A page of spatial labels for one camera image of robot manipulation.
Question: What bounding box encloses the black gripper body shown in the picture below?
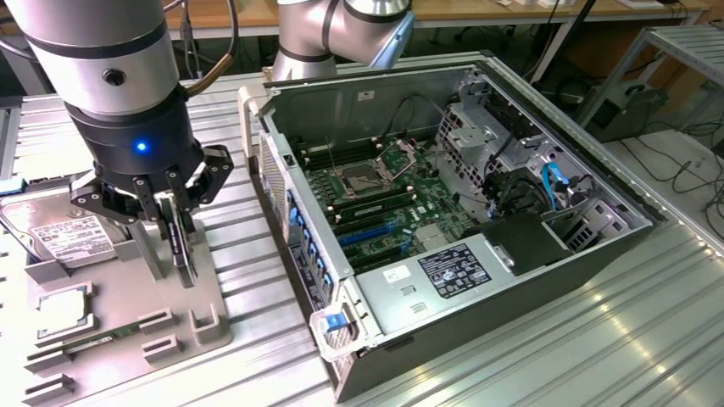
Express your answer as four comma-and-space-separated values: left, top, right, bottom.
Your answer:
65, 82, 205, 185

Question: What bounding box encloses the silver hard disk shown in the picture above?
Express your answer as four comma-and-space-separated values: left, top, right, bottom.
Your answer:
0, 195, 136, 269

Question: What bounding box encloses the CPU socket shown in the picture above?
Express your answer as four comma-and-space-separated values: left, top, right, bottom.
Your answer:
337, 165, 392, 199

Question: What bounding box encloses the grey parts rack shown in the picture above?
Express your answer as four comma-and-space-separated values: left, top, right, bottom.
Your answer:
0, 181, 236, 407

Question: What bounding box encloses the CPU chip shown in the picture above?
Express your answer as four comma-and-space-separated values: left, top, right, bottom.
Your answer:
34, 289, 94, 341

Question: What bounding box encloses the installed green RAM stick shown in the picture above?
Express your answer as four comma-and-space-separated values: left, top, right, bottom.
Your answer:
332, 195, 414, 218

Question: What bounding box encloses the blue expansion slot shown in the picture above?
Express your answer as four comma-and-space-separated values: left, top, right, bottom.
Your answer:
336, 220, 398, 252

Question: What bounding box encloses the metal socket cover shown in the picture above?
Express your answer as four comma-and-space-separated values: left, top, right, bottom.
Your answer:
374, 138, 426, 181

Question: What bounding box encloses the green motherboard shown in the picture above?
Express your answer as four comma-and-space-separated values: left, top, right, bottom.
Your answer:
292, 134, 494, 273

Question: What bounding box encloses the metal disk bay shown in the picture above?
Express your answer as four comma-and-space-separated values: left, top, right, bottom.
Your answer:
436, 100, 510, 192

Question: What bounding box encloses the grey power supply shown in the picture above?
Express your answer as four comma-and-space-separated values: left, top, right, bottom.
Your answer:
354, 236, 545, 337

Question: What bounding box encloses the open black PC case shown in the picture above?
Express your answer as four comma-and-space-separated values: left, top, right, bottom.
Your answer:
236, 49, 669, 404

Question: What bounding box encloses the black plastic shroud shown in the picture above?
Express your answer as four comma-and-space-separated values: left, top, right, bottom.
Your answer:
478, 211, 573, 277

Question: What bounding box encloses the wooden desk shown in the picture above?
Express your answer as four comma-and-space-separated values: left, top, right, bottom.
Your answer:
162, 0, 712, 42

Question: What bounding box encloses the perforated metal drive cage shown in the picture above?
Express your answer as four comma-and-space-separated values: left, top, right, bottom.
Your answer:
541, 198, 624, 252

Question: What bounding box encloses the grey box device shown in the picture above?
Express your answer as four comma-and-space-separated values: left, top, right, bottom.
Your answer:
585, 81, 669, 143

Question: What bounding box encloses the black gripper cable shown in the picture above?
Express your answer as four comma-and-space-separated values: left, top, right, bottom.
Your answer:
184, 0, 240, 98

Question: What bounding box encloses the black looped case wire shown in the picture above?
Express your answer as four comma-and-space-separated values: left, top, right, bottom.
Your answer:
381, 96, 449, 141

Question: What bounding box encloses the black wire bundle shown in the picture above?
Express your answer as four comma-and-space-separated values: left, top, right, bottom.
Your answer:
482, 169, 550, 221

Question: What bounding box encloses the blue wire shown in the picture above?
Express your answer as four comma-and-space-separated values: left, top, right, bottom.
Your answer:
538, 162, 568, 211

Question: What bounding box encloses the metal slat shelf frame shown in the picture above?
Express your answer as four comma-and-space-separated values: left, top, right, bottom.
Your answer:
576, 24, 724, 128

